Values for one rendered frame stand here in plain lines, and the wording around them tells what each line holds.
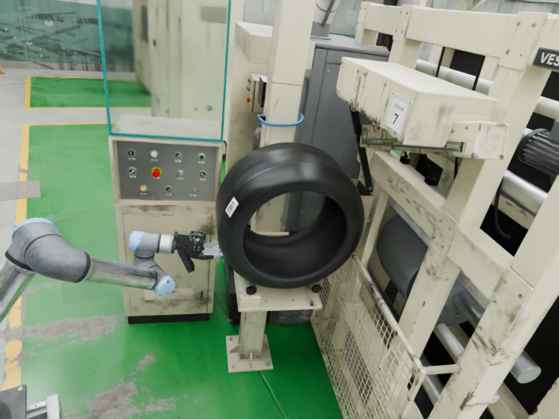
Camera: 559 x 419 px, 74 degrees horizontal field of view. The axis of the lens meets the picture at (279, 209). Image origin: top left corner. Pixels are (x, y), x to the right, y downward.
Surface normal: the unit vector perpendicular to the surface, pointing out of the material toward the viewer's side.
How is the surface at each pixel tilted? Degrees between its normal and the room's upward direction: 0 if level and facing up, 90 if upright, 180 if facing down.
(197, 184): 90
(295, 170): 43
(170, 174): 90
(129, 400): 0
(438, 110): 90
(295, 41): 90
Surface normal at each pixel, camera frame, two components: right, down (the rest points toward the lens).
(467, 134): -0.97, -0.03
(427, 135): 0.18, 0.50
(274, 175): -0.09, -0.26
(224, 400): 0.13, -0.87
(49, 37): 0.48, 0.48
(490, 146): 0.22, 0.20
